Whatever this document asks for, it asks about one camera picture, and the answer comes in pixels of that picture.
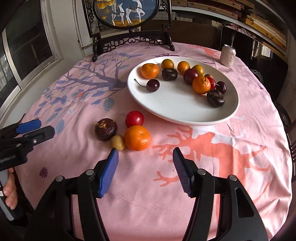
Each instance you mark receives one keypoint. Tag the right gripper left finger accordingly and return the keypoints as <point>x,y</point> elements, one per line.
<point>93,184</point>

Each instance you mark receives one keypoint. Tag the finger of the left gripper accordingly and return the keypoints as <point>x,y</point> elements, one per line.
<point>21,146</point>
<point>18,128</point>

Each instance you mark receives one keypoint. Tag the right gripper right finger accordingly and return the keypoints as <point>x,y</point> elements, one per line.
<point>198,184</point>

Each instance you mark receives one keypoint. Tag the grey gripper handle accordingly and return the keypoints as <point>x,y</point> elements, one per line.
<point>10,215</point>

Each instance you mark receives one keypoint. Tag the large mandarin with stem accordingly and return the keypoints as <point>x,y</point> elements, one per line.
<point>201,85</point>

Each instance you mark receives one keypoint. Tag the dark purple cherry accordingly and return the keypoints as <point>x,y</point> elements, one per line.
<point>221,86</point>

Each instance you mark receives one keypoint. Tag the orange kumquat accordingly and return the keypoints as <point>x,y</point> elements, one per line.
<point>199,69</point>
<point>182,67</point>

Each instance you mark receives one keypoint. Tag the large dark passion fruit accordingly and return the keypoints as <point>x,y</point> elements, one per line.
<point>215,98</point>

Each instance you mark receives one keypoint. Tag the orange fruit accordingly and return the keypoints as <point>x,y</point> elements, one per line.
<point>167,63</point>

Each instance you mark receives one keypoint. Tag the person's left hand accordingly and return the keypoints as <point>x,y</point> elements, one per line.
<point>10,190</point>

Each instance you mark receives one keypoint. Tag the small tan longan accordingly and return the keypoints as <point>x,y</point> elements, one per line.
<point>118,142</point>

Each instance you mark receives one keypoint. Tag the brown-marked passion fruit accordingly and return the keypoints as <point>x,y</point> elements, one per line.
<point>105,129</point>

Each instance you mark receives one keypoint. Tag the small mandarin on table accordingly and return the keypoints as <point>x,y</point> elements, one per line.
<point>137,138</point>

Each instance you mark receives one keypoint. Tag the red cherry tomato on table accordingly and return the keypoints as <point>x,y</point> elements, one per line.
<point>134,118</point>

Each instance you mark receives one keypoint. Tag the white oval plate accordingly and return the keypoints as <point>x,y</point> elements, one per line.
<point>177,102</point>

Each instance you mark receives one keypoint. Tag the red cherry tomato on plate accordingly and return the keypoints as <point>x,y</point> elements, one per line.
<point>212,82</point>

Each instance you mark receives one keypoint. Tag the dark wooden chair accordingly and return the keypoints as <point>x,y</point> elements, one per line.
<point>291,145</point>

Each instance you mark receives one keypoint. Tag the dark red plum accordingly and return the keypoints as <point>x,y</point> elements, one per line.
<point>189,76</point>

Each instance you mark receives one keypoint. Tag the dark passion fruit on plate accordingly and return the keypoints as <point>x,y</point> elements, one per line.
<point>169,74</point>

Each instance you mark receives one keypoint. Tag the mandarin on plate left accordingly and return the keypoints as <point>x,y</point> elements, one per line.
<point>149,71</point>

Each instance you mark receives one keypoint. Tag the white beverage can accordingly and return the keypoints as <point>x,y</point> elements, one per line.
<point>227,56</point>

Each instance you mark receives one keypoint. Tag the round deer painting screen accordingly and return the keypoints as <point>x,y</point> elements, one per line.
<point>112,24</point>

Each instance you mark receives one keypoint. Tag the window frame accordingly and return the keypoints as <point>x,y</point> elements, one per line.
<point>27,46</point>

